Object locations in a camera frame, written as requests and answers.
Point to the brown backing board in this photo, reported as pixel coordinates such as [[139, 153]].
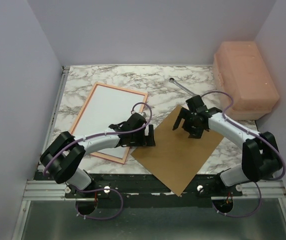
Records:
[[176, 159]]

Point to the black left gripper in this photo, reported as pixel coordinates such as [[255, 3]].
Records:
[[146, 141]]

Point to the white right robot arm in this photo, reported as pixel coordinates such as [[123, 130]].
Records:
[[260, 154]]

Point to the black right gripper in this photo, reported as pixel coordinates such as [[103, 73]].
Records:
[[194, 133]]

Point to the printed photo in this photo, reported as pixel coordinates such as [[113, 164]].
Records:
[[108, 115]]

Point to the pink photo frame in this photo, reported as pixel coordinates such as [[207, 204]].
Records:
[[83, 112]]

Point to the aluminium extrusion rail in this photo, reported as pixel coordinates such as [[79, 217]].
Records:
[[43, 190]]

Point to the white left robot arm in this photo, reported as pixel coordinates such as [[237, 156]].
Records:
[[63, 157]]

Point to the translucent orange plastic box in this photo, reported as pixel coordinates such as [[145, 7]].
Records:
[[240, 71]]

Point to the silver ratchet wrench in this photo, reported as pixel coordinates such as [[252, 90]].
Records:
[[173, 81]]

